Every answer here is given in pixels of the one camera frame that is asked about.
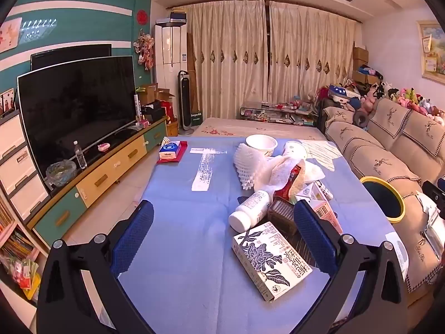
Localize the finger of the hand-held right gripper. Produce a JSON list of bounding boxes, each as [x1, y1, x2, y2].
[[422, 177, 445, 218]]

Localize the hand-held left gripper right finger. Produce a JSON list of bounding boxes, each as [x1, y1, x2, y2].
[[294, 200, 409, 334]]

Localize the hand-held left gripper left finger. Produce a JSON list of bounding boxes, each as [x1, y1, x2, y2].
[[36, 200, 155, 334]]

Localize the dark bin with yellow rim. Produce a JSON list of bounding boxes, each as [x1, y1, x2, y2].
[[359, 176, 406, 224]]

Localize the white foam net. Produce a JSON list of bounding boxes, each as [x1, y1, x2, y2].
[[232, 143, 275, 190]]

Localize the white bowl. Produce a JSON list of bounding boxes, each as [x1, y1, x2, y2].
[[245, 134, 279, 157]]

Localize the white paper sheets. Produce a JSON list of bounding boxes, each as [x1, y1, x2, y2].
[[415, 192, 439, 216]]

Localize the pink and white carton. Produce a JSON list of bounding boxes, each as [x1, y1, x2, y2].
[[309, 193, 343, 234]]

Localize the stack of papers on sofa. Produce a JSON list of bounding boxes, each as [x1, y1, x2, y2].
[[422, 212, 445, 251]]

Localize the brown ribbed box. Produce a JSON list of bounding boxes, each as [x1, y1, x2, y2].
[[268, 198, 300, 235]]

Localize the crumpled white green carton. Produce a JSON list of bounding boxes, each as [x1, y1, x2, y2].
[[295, 183, 322, 206]]

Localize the white box with floral print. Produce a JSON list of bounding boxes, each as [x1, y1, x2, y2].
[[232, 221, 313, 301]]

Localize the red snack packet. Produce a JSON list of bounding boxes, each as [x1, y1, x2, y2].
[[273, 162, 306, 202]]

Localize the blue tablecloth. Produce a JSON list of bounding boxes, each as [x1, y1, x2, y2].
[[115, 136, 397, 334]]

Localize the beige sofa with deer print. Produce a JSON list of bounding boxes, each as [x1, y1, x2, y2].
[[318, 97, 445, 303]]

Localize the white plastic bottle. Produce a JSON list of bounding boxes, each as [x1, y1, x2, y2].
[[228, 190, 272, 232]]

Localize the yellow and teal television cabinet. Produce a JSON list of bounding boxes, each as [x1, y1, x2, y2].
[[27, 116, 168, 251]]

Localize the white paper cup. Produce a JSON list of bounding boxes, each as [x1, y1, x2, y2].
[[281, 140, 308, 162]]

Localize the blue white tissue pack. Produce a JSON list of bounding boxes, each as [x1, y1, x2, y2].
[[159, 141, 181, 161]]

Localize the red cloth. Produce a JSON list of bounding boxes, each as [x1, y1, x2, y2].
[[156, 141, 188, 164]]

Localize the clear water bottle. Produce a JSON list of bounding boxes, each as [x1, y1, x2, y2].
[[74, 141, 87, 169]]

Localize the glass bowl with plastic wrap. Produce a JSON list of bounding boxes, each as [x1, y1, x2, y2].
[[45, 160, 77, 188]]

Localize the row of plush toys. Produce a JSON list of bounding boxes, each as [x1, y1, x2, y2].
[[362, 82, 445, 126]]

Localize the grey neck pillow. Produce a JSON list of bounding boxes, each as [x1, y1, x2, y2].
[[353, 109, 371, 127]]

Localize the bookshelf with books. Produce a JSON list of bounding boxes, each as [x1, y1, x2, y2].
[[0, 195, 47, 307]]

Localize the floral bed mattress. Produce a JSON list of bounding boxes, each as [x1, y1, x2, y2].
[[189, 116, 327, 141]]

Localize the low cluttered glass table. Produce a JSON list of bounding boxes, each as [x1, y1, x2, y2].
[[240, 100, 318, 126]]

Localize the white drawer unit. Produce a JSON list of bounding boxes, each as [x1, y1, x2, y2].
[[0, 109, 51, 223]]

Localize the blue star print pillow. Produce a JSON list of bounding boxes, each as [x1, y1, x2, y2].
[[328, 84, 362, 110]]

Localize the large curved television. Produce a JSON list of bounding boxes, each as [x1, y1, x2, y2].
[[17, 56, 137, 190]]

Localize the open cardboard boxes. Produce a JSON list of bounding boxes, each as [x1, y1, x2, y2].
[[137, 83, 176, 105]]

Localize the black tower fan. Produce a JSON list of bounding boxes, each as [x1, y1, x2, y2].
[[178, 70, 195, 136]]

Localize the stack of cardboard boxes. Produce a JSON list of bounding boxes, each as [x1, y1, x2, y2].
[[352, 43, 369, 84]]

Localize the beige patterned curtain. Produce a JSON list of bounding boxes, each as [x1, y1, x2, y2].
[[268, 2, 359, 103], [182, 0, 270, 121]]

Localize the hanging flower decoration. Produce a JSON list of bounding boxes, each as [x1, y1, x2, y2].
[[133, 30, 155, 70]]

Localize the white standing air conditioner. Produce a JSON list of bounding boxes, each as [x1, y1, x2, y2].
[[155, 17, 188, 89]]

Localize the framed wall painting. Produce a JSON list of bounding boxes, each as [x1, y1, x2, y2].
[[416, 20, 445, 86]]

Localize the small photo frame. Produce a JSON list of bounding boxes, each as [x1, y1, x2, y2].
[[0, 88, 16, 115]]

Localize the pink wall picture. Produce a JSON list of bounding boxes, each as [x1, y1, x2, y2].
[[0, 17, 23, 53]]

